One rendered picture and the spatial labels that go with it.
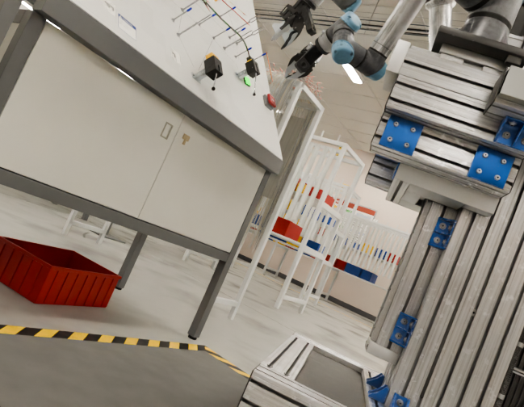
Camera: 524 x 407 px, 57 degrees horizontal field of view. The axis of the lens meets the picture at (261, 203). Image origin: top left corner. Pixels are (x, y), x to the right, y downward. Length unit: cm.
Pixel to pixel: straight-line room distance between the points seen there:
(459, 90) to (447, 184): 25
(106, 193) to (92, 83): 34
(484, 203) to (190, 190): 101
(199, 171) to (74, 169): 50
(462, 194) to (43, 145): 114
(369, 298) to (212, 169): 846
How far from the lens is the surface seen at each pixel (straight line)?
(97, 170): 157
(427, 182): 138
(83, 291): 197
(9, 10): 135
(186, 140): 175
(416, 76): 132
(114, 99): 156
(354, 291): 1025
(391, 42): 181
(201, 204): 189
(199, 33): 197
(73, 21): 143
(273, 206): 306
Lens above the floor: 49
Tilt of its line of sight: 5 degrees up
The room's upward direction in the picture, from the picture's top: 24 degrees clockwise
